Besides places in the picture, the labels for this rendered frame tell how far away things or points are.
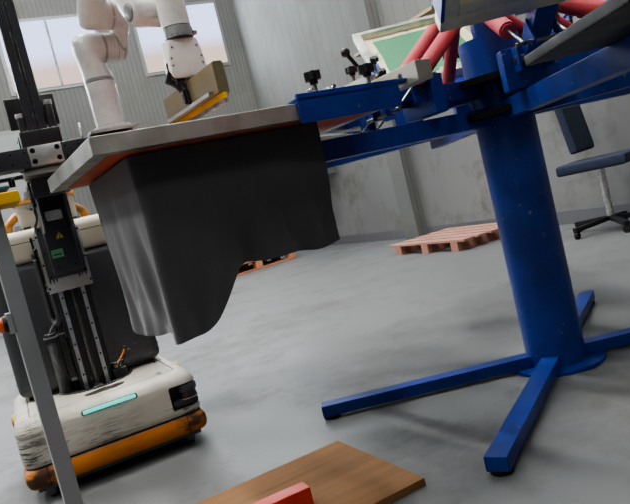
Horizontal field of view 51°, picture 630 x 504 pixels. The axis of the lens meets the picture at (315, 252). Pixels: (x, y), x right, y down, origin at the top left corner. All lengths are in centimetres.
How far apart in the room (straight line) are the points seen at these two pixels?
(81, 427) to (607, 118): 469
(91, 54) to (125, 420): 123
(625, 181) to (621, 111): 56
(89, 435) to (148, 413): 21
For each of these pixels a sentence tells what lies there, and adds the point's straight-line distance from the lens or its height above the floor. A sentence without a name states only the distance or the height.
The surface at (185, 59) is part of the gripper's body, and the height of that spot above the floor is 119.
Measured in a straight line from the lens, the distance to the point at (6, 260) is 175.
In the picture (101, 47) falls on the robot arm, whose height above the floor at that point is 139.
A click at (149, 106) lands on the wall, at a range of 1138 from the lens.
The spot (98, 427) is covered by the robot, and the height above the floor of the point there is 19.
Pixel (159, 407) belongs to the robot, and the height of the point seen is 18.
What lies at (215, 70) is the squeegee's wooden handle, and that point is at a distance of 164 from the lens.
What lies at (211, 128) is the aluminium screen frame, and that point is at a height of 97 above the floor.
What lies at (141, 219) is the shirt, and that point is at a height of 81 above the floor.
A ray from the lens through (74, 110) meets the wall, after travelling 1119.
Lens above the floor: 77
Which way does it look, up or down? 4 degrees down
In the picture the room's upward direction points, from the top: 14 degrees counter-clockwise
